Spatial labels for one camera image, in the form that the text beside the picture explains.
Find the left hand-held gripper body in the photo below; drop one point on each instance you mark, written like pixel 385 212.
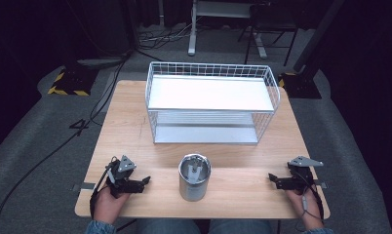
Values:
pixel 120 177

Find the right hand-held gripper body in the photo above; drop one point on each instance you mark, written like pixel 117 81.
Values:
pixel 300 177

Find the stainless steel cup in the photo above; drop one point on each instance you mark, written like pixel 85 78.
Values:
pixel 194 178

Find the person's left hand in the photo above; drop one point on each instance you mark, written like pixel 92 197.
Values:
pixel 108 204

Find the person's right hand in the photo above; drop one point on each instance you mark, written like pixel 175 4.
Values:
pixel 306 208

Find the grey tape strip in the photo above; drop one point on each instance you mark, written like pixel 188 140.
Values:
pixel 85 186
pixel 321 185

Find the black yellow striped stand base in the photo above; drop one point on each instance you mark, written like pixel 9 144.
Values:
pixel 301 86
pixel 72 81

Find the black chair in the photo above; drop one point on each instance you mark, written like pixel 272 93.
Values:
pixel 272 22

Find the black slanted stand post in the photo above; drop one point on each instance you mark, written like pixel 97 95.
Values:
pixel 317 35

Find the white metal desk frame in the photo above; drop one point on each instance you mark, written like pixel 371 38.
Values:
pixel 192 35

